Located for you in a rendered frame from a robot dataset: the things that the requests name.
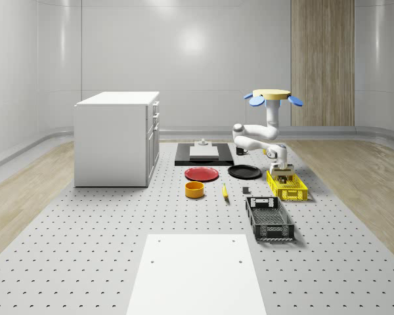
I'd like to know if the yellow basket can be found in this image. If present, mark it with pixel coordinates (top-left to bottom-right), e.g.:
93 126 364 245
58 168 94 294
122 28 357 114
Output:
265 169 309 201

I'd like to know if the black stove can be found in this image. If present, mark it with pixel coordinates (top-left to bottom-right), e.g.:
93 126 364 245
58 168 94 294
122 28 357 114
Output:
173 138 235 167

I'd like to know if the white board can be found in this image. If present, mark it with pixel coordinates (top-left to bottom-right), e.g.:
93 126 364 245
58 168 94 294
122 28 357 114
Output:
125 233 268 315

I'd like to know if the white cabinet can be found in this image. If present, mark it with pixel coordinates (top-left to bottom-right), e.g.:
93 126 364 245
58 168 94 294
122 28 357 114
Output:
74 91 161 188

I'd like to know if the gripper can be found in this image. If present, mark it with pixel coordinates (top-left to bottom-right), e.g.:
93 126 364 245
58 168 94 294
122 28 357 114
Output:
269 165 296 184

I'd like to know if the drone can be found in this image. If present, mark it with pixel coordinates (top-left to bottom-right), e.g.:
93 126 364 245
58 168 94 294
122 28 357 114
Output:
242 88 304 108

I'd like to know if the dark grey basket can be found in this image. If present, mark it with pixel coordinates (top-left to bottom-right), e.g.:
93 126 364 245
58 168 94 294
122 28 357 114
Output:
244 196 296 242

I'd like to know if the yellow bowl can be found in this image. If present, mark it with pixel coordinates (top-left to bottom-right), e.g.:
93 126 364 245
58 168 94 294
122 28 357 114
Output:
184 180 206 200

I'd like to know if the red plate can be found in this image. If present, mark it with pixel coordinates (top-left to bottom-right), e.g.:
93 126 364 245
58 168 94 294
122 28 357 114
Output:
184 166 220 182

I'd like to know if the black plate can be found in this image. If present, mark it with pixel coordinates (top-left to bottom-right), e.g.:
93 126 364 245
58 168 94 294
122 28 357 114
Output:
227 164 263 180

